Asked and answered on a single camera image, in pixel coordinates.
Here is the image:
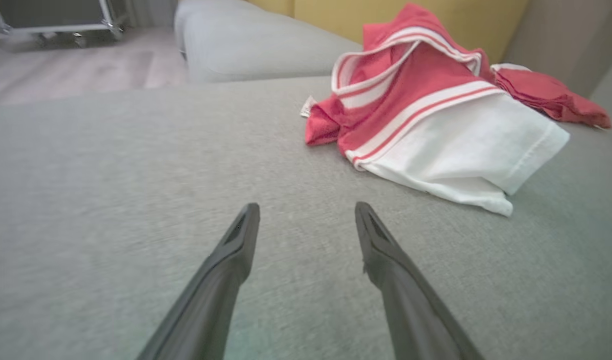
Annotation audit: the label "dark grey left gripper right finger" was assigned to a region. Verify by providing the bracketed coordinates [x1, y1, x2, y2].
[355, 201, 486, 360]

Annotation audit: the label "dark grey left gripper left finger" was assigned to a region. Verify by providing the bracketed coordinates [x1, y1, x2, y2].
[136, 202, 261, 360]

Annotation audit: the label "red shorts with white trim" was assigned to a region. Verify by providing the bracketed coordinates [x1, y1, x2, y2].
[300, 2, 612, 218]

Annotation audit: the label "grey sofa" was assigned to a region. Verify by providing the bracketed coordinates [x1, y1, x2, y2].
[0, 47, 612, 360]

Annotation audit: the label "grey sofa seat cushion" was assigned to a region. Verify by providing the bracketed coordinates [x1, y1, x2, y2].
[174, 0, 364, 84]

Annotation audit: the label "grey curtain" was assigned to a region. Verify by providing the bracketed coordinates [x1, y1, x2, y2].
[123, 0, 179, 28]

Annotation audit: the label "yellow sofa backrest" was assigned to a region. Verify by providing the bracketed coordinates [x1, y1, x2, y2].
[248, 0, 530, 65]

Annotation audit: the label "beige-grey sofa back cushion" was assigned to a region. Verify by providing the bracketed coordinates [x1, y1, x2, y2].
[503, 0, 612, 98]

